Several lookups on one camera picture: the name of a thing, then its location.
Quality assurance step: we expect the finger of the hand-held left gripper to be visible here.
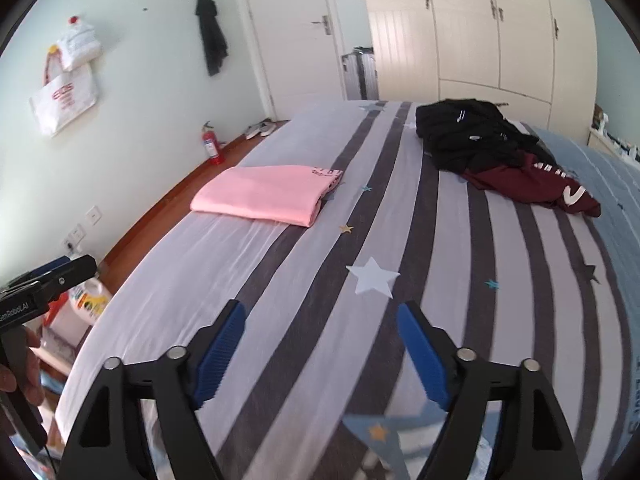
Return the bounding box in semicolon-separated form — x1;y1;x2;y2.
32;254;98;307
5;256;72;287

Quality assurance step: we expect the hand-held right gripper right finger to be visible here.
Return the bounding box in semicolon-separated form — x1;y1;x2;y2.
396;301;583;480

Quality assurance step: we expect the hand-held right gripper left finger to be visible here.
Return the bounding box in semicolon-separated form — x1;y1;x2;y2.
59;299;247;480

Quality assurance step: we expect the pink printed T-shirt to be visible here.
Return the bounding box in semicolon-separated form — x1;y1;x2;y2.
190;165;345;228

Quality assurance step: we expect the person's left hand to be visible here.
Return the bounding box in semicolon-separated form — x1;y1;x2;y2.
0;331;42;394

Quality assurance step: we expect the white detergent bottle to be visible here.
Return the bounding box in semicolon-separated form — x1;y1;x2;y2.
69;280;113;326

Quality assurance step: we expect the red box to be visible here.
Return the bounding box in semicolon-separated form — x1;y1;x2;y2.
42;305;68;331

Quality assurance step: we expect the white low shelf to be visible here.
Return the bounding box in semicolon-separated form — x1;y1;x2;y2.
30;305;96;376

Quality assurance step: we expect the striped star bed sheet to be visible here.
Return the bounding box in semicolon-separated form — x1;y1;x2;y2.
54;99;640;480

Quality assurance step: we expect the white tote bag red print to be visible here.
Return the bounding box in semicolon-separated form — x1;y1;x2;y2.
29;52;99;138

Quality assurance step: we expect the red fire extinguisher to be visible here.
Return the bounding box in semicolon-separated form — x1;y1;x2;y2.
201;121;225;166

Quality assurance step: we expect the maroon garment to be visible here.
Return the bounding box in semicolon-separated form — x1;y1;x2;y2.
460;152;602;218

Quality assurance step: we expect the white plastic bag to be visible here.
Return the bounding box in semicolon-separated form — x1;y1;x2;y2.
56;22;103;72

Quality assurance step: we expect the black jacket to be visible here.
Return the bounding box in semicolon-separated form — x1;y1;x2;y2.
415;98;551;173

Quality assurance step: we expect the black long cloth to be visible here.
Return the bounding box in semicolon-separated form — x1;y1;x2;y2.
195;0;230;77

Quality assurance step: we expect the white nightstand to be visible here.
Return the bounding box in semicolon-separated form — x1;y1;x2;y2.
587;127;640;161

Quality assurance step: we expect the white bedside table with items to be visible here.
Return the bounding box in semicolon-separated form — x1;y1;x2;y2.
607;132;640;161

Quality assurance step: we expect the white door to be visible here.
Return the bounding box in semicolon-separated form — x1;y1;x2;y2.
235;0;348;121

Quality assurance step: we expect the cream wardrobe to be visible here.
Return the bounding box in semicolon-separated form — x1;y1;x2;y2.
356;0;598;133

